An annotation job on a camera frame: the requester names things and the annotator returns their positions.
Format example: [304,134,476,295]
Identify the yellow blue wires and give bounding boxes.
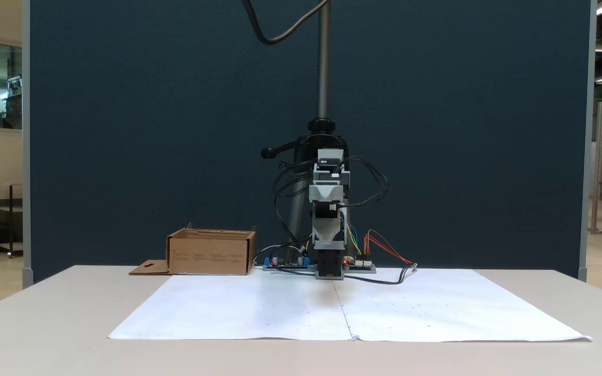
[346,223,363,257]

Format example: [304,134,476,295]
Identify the dark blue partition panel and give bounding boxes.
[22,0,597,289]

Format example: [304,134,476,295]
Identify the white paper sheet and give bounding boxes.
[108,274,355,342]
[335,268,593,343]

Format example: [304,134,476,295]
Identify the black cable on table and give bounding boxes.
[344,263,419,286]

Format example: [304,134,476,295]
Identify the black tripod with metal column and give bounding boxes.
[260,0,352,263]

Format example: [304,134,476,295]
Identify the circuit board with blue terminals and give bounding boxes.
[262,254,316,273]

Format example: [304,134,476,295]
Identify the brown cardboard box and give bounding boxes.
[129,223,258,276]

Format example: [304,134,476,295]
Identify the thick black hanging cable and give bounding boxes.
[242,0,330,45]

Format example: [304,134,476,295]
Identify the black motor cable bundle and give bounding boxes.
[272,156,391,263]

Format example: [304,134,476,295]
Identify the framed wall window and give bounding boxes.
[0,35,24,136]

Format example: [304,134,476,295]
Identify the circuit board with white connectors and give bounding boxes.
[343,255,377,274]

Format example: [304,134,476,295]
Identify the black wheeled cart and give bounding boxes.
[0,182,24,259]

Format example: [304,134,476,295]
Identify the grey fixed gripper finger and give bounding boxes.
[314,229,344,245]

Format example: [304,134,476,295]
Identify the orange red wires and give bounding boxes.
[363,229,415,266]

